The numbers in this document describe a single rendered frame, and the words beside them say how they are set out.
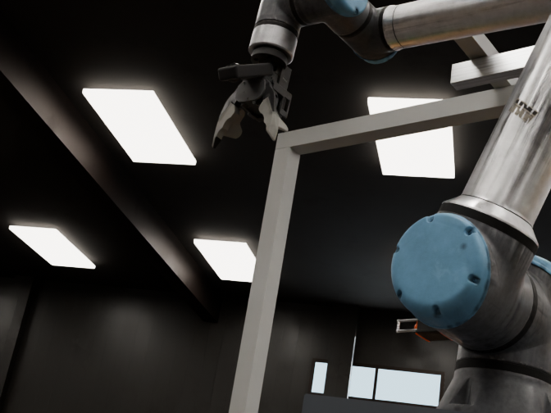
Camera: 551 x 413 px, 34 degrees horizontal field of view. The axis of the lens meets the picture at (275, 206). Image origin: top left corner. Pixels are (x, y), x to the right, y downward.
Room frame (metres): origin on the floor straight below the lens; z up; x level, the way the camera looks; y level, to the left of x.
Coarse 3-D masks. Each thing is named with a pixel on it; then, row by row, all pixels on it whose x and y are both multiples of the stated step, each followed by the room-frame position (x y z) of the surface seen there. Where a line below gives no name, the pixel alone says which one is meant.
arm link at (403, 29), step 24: (432, 0) 1.38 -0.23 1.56; (456, 0) 1.35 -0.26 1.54; (480, 0) 1.32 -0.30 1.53; (504, 0) 1.29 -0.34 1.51; (528, 0) 1.26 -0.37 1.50; (384, 24) 1.45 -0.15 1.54; (408, 24) 1.42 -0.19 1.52; (432, 24) 1.39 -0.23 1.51; (456, 24) 1.37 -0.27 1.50; (480, 24) 1.34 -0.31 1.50; (504, 24) 1.32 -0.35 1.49; (528, 24) 1.31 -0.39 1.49; (360, 48) 1.51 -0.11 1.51; (384, 48) 1.49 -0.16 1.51
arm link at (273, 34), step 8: (256, 32) 1.48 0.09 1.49; (264, 32) 1.46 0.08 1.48; (272, 32) 1.46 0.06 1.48; (280, 32) 1.46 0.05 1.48; (288, 32) 1.47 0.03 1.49; (256, 40) 1.47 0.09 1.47; (264, 40) 1.46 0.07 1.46; (272, 40) 1.46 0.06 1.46; (280, 40) 1.46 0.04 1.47; (288, 40) 1.47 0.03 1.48; (296, 40) 1.49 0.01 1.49; (248, 48) 1.50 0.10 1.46; (272, 48) 1.47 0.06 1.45; (280, 48) 1.47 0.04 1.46; (288, 48) 1.47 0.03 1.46; (288, 56) 1.49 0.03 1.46; (288, 64) 1.53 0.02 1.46
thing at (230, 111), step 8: (232, 104) 1.52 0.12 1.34; (224, 112) 1.53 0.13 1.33; (232, 112) 1.52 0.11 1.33; (240, 112) 1.54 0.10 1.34; (224, 120) 1.53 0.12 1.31; (232, 120) 1.53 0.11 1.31; (240, 120) 1.55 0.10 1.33; (216, 128) 1.54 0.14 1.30; (224, 128) 1.53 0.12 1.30; (232, 128) 1.56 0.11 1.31; (240, 128) 1.57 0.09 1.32; (216, 136) 1.54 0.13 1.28; (232, 136) 1.57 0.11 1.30; (216, 144) 1.55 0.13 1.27
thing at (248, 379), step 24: (288, 168) 5.14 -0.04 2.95; (288, 192) 5.17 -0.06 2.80; (264, 216) 5.20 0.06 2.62; (288, 216) 5.20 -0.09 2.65; (264, 240) 5.18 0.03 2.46; (264, 264) 5.16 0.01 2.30; (264, 288) 5.14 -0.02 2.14; (264, 312) 5.15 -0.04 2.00; (264, 336) 5.18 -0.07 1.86; (240, 360) 5.19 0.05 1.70; (264, 360) 5.20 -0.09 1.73; (240, 384) 5.17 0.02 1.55; (240, 408) 5.15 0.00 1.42
